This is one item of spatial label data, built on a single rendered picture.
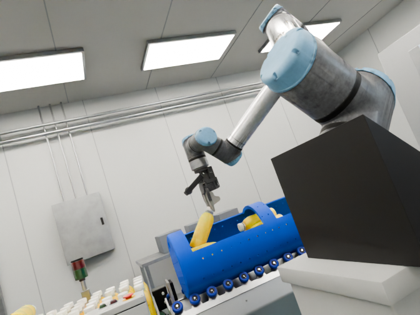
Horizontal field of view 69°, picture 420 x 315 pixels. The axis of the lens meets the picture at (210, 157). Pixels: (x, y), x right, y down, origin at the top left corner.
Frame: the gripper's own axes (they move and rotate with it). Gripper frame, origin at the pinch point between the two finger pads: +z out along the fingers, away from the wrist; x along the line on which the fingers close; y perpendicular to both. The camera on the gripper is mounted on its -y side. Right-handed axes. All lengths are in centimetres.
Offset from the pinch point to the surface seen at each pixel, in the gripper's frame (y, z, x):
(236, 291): -4.6, 34.9, -12.4
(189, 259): -19.1, 15.1, -15.0
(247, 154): 185, -60, 345
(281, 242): 21.6, 23.6, -14.3
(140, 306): -41, 20, -35
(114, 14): 9, -213, 140
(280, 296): 12.2, 43.6, -14.9
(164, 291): -31.2, 28.9, 15.9
